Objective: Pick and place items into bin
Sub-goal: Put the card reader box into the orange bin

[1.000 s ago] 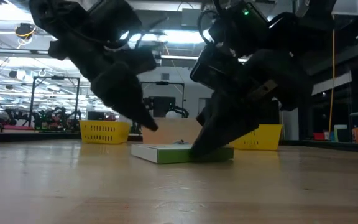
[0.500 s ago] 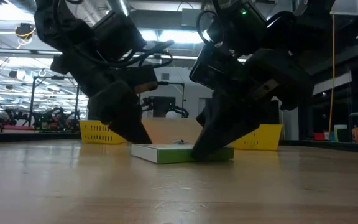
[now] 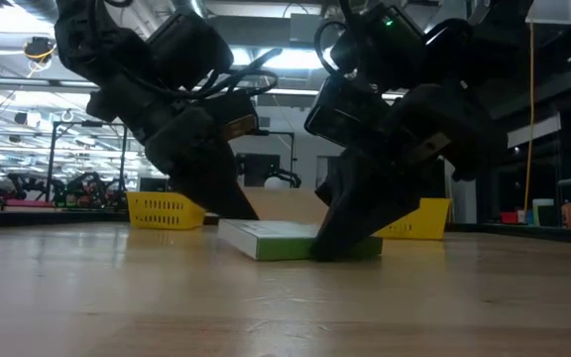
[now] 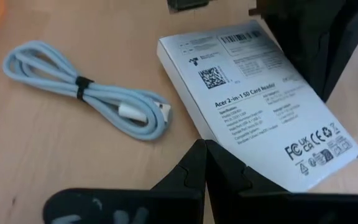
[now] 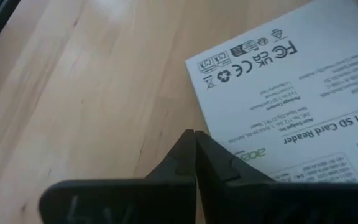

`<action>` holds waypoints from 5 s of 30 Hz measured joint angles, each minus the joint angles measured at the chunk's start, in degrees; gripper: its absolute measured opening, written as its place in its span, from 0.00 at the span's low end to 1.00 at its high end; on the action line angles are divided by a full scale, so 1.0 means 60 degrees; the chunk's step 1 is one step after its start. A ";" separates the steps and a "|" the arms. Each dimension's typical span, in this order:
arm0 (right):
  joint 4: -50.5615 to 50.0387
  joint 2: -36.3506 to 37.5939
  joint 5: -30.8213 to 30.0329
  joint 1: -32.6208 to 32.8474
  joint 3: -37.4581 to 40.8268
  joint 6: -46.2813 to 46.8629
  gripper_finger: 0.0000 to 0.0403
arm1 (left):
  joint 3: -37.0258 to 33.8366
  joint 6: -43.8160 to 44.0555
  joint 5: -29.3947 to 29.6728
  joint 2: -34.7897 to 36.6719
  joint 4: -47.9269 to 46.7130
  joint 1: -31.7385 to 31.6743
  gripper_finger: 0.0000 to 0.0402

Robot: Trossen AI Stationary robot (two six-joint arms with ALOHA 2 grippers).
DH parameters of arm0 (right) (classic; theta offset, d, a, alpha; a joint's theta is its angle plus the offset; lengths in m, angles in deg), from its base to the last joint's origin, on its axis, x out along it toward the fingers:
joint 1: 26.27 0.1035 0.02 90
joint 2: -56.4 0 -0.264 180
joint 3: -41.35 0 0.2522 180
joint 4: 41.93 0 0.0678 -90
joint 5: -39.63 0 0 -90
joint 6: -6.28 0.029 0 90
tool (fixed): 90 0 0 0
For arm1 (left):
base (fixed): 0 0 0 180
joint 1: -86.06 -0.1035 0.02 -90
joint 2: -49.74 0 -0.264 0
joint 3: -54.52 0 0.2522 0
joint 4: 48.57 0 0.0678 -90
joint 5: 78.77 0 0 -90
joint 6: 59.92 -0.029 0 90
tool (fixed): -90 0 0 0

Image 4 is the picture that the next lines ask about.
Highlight light blue cable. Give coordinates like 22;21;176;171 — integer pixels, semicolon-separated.
2;39;173;142

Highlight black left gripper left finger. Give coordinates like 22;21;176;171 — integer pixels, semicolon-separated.
42;139;207;224

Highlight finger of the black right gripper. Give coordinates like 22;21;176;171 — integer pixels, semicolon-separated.
261;0;358;103
166;0;213;14

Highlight white green acer box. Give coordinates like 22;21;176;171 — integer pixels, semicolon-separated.
156;19;358;194

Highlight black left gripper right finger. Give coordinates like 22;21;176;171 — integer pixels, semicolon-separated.
205;139;358;224

